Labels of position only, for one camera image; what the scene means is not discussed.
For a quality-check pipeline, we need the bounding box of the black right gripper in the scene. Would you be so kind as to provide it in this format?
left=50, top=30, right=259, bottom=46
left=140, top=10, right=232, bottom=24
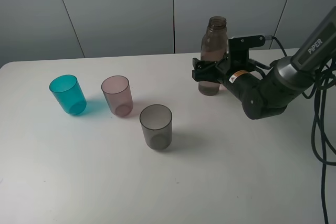
left=191, top=52, right=266, bottom=104

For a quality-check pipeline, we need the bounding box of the brown translucent water bottle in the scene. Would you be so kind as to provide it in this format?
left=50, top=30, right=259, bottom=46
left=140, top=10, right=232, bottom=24
left=198, top=16, right=227, bottom=96

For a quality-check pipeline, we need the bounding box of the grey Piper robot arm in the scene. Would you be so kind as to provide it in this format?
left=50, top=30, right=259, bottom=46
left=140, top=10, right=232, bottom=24
left=192, top=8, right=335, bottom=120

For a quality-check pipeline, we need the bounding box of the grey translucent plastic cup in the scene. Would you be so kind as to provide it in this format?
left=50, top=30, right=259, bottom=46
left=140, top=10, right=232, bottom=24
left=139, top=104, right=172, bottom=151

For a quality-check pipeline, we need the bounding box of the pink translucent plastic cup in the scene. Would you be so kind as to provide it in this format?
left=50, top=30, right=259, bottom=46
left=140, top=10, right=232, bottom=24
left=101, top=76, right=133, bottom=117

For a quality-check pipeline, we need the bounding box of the teal translucent plastic cup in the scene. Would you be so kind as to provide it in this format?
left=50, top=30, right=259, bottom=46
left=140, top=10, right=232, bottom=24
left=49, top=74, right=87, bottom=115

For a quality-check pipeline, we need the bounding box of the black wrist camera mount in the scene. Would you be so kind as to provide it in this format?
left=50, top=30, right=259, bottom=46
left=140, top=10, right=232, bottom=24
left=227, top=35, right=266, bottom=68

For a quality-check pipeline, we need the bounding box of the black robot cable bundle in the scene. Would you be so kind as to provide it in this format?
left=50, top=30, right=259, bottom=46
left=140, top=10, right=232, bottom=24
left=264, top=34, right=336, bottom=224

